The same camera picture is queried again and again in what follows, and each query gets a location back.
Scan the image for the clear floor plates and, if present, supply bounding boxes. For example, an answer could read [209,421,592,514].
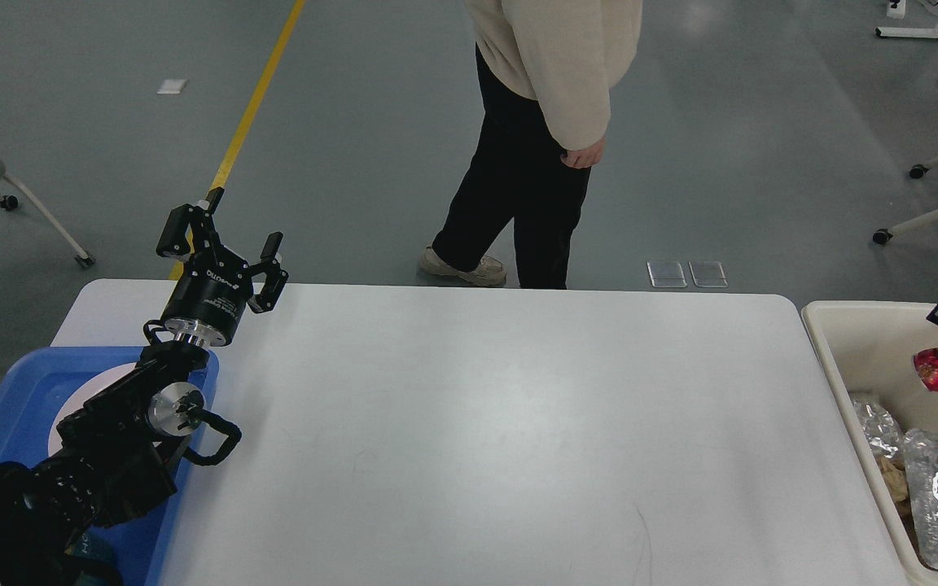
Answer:
[647,260,729,289]

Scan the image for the blue plastic tray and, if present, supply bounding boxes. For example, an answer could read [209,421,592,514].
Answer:
[0,348,180,585]

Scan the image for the brown paper ball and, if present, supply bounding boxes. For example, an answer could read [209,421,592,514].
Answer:
[878,457,912,519]

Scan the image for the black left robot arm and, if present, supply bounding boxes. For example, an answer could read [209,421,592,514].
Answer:
[0,186,289,585]

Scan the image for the pink plate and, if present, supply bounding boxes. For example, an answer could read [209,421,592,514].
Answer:
[47,362,135,456]

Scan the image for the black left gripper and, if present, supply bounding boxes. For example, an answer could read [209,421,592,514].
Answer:
[154,186,289,348]

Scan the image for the person left hand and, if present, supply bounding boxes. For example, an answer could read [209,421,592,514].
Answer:
[561,136,607,169]

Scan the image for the beige plastic bin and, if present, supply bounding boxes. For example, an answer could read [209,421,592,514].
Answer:
[801,300,938,585]

